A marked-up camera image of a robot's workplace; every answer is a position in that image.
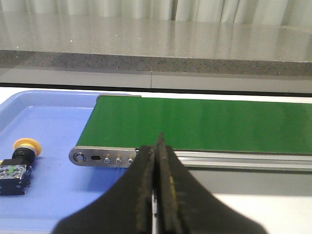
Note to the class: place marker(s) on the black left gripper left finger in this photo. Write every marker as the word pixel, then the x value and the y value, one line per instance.
pixel 126 208

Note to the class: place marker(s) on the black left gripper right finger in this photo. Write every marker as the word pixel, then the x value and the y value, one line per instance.
pixel 184 206

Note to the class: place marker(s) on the grey stone counter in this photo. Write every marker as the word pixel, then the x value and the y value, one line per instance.
pixel 153 54

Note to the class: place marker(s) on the white pleated curtain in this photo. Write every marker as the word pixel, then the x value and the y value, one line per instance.
pixel 297 13

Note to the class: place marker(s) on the green conveyor belt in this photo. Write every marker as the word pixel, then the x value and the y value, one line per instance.
pixel 198 124

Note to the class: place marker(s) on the aluminium conveyor side rail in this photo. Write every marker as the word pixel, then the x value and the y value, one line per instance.
pixel 245 160

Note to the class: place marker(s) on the yellow push button switch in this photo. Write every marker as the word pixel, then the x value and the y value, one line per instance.
pixel 15 172

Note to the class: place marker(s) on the blue plastic tray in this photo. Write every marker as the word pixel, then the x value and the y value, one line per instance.
pixel 58 187

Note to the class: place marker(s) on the steel conveyor end plate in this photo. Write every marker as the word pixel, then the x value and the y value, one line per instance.
pixel 95 156

